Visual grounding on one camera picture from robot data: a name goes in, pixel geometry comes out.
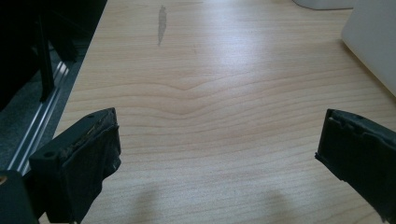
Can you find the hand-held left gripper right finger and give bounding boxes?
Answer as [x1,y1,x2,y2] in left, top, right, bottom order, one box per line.
[315,108,396,224]

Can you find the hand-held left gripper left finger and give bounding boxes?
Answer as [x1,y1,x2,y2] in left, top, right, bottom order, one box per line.
[28,107,122,224]

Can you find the black metal stand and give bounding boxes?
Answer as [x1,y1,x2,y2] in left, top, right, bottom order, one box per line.
[33,12,78,103]

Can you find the white box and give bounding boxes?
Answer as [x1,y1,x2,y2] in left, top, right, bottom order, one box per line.
[341,0,396,98]

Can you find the white round object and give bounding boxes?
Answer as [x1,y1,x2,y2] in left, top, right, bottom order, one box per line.
[291,0,358,11]

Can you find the aluminium rail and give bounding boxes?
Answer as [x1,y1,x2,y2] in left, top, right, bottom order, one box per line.
[7,61,70,175]

